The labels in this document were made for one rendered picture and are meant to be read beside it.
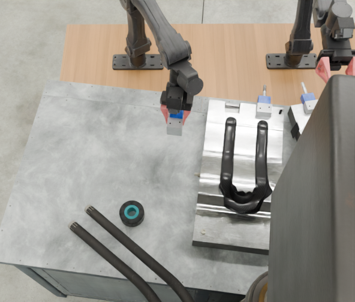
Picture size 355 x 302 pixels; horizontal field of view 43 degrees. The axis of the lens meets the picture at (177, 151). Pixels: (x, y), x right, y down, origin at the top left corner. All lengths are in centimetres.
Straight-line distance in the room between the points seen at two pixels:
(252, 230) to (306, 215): 115
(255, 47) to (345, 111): 161
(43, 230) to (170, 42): 72
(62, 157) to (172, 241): 49
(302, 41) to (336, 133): 146
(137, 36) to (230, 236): 74
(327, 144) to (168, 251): 123
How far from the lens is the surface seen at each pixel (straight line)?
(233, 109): 163
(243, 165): 149
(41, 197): 160
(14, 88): 288
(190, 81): 131
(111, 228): 145
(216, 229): 144
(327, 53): 136
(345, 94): 29
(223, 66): 181
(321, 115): 30
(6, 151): 267
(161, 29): 136
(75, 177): 160
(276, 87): 179
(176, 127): 146
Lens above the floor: 223
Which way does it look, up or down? 63 degrees down
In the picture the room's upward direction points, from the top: straight up
